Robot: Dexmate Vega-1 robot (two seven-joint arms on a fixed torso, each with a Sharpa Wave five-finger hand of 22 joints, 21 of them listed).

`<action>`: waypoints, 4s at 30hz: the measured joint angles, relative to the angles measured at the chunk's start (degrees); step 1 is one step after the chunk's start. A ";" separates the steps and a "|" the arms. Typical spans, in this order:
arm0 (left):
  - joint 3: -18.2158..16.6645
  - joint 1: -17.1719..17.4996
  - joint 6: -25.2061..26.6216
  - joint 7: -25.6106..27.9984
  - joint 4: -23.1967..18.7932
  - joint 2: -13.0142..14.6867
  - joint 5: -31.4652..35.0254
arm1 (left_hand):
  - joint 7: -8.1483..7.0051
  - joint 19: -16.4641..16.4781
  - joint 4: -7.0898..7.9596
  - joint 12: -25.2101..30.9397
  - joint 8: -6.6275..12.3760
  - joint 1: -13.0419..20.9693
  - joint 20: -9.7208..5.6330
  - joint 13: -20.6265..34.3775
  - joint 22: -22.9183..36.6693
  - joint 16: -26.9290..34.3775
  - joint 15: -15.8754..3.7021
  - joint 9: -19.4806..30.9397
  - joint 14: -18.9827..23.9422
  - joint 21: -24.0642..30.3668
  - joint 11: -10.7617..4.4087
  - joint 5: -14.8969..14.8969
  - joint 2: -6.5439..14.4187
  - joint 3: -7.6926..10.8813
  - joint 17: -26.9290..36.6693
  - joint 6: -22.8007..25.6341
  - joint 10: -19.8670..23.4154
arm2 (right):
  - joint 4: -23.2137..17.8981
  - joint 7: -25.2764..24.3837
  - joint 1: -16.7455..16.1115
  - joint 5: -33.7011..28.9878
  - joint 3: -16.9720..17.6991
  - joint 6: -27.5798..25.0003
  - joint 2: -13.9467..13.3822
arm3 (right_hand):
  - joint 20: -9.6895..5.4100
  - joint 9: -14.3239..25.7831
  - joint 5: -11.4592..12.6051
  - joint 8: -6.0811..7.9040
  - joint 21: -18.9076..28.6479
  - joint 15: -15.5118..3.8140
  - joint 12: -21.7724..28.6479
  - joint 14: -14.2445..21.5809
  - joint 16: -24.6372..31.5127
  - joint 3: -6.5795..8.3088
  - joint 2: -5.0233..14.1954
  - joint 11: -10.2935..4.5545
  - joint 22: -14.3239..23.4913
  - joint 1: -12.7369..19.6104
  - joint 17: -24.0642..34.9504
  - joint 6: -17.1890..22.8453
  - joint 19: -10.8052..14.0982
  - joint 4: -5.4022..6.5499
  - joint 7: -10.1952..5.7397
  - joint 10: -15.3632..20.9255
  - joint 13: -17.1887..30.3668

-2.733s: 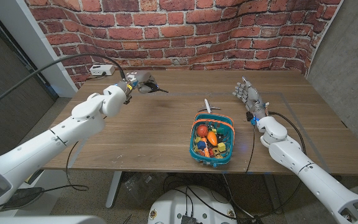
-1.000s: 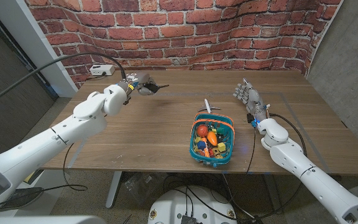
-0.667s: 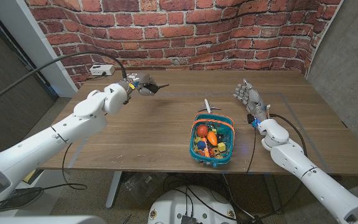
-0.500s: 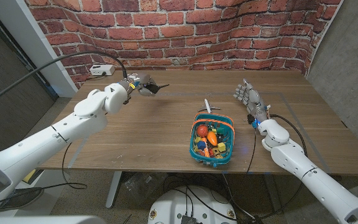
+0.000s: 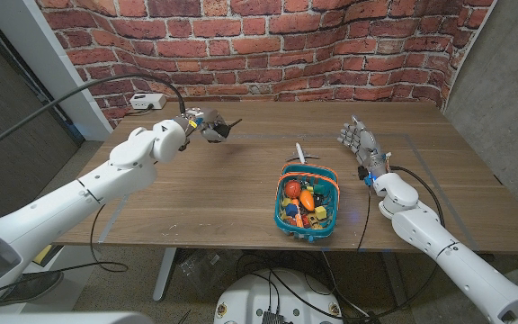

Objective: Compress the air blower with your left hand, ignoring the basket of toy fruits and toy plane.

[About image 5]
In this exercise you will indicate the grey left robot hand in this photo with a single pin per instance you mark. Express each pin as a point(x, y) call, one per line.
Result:
point(205, 121)

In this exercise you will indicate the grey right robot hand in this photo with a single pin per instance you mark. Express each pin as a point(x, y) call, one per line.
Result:
point(368, 146)

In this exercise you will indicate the black rubber air blower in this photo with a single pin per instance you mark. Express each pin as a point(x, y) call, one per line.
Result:
point(222, 131)

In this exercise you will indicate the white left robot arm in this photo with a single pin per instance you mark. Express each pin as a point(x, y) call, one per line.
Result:
point(79, 193)

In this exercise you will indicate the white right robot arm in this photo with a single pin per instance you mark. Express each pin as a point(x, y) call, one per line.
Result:
point(461, 261)

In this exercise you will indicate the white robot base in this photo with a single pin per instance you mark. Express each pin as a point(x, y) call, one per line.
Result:
point(250, 297)

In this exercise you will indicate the white toy plane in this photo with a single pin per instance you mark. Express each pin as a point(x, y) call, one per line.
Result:
point(300, 153)

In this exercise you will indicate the orange toy carrot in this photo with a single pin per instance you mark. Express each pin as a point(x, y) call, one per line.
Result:
point(307, 200)

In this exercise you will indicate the yellow toy block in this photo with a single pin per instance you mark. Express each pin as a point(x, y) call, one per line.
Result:
point(320, 212)

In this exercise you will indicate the red toy tomato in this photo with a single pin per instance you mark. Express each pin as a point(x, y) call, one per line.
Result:
point(292, 189)

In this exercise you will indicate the white power strip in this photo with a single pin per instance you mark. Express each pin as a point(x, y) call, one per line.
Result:
point(146, 101)

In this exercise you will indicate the red brick printed backdrop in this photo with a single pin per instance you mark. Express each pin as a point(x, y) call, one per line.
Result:
point(259, 49)

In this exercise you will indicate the grey metal table leg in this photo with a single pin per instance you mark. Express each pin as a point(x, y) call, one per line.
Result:
point(394, 279)
point(163, 274)

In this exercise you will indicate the clear plastic bag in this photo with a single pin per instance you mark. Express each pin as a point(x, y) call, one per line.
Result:
point(205, 270)

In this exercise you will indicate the yellow foot pedal box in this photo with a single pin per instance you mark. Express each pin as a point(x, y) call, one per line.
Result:
point(42, 255)

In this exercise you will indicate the black shoe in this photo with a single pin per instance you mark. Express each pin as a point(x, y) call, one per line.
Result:
point(29, 285)

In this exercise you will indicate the white robot torso edge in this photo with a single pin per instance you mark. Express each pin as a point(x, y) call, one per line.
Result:
point(61, 318)

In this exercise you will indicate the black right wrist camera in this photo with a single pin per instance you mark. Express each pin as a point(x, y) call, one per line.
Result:
point(363, 173)

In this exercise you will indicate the white door frame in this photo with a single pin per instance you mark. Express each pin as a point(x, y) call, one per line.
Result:
point(52, 67)

